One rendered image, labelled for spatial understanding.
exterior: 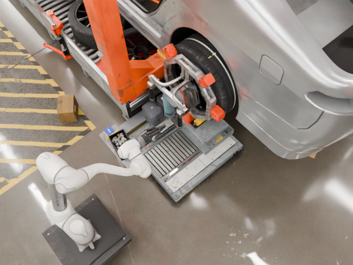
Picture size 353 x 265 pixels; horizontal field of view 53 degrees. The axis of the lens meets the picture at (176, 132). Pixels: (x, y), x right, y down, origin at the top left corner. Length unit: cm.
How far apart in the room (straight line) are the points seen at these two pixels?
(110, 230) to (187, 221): 70
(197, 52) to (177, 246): 160
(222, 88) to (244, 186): 112
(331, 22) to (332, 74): 141
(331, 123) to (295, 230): 135
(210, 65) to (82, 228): 144
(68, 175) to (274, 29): 142
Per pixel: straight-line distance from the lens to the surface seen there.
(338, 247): 337
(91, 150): 357
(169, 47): 269
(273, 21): 205
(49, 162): 226
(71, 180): 219
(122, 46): 269
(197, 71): 253
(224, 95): 257
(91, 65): 366
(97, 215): 294
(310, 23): 323
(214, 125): 333
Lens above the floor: 306
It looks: 60 degrees down
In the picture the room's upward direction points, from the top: 3 degrees counter-clockwise
